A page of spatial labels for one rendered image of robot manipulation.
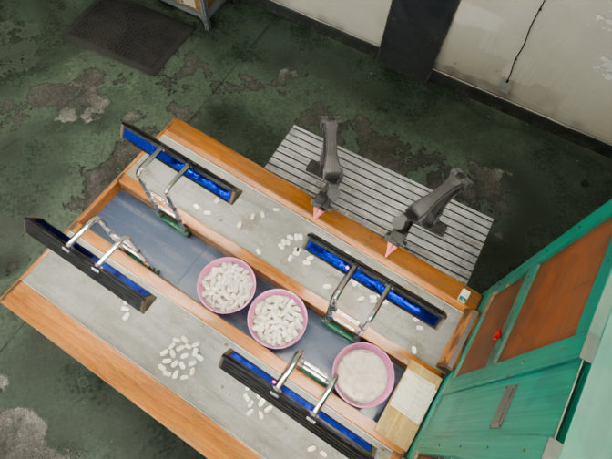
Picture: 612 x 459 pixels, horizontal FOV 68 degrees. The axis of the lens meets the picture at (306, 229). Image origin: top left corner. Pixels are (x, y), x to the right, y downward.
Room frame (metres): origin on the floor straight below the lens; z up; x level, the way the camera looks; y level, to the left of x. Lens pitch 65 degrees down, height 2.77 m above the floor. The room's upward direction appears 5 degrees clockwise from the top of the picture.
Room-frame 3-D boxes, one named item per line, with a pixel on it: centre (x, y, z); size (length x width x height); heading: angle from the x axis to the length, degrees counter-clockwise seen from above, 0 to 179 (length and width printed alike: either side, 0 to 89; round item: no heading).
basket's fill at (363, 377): (0.27, -0.30, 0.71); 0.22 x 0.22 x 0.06
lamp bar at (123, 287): (0.55, 0.84, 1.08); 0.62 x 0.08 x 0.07; 62
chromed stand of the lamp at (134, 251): (0.62, 0.81, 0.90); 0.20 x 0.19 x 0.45; 62
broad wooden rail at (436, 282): (1.04, -0.02, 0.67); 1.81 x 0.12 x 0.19; 62
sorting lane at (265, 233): (0.85, 0.08, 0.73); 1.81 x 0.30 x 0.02; 62
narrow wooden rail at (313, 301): (0.69, 0.16, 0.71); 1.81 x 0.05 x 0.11; 62
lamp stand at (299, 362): (0.17, -0.05, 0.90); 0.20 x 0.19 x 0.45; 62
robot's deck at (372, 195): (0.95, -0.24, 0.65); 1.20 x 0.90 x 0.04; 66
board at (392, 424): (0.17, -0.49, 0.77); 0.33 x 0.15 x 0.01; 152
